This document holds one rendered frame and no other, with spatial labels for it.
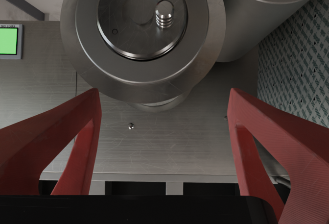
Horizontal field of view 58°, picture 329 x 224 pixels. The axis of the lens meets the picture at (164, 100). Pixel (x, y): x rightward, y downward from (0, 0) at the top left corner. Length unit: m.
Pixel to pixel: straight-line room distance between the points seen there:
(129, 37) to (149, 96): 0.05
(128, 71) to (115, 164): 0.36
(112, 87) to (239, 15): 0.15
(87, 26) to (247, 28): 0.18
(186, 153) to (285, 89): 0.25
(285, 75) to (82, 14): 0.27
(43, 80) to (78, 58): 0.37
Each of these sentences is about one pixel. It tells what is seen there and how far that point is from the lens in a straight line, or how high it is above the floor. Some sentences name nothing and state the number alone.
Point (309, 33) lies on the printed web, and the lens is 0.37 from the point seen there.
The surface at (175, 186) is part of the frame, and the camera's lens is 0.60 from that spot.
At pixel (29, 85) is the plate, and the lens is 0.64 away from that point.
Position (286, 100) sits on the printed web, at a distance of 0.41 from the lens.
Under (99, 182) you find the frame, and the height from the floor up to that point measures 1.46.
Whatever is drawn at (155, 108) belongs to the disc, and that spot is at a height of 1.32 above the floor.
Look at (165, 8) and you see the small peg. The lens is 0.22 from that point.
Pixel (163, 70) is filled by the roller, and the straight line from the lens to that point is 0.25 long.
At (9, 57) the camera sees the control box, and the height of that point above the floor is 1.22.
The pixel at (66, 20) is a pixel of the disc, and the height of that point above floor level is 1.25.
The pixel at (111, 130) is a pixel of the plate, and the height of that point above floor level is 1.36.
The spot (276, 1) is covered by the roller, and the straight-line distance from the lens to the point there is 0.29.
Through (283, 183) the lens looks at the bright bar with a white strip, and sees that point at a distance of 0.60.
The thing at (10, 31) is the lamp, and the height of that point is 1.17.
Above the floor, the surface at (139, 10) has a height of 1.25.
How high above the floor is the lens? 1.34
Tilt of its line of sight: 4 degrees down
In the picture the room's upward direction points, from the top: 179 degrees counter-clockwise
